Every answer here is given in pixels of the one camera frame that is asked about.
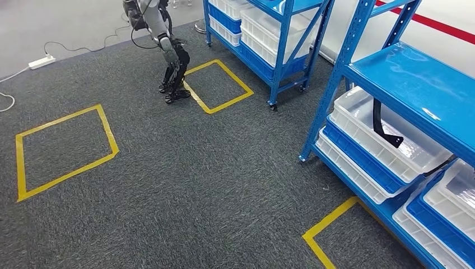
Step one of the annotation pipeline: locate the black power cable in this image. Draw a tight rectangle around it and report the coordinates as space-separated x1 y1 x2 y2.
43 15 149 57

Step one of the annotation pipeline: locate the background humanoid robot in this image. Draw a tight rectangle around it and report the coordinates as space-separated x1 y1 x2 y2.
122 0 192 105

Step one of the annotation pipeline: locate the white car body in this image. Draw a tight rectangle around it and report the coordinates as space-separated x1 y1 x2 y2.
319 0 475 78

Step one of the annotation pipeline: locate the blue steel shelf rack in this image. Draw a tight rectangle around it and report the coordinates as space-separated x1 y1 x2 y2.
202 0 335 111
299 0 475 269

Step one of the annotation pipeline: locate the black curved bracket part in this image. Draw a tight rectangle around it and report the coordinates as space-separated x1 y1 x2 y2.
372 99 404 149
422 155 457 178

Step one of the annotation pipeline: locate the white power cable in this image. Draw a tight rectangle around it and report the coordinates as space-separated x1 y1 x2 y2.
0 66 30 113

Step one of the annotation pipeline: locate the white power strip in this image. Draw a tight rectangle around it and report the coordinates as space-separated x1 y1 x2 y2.
28 54 57 71

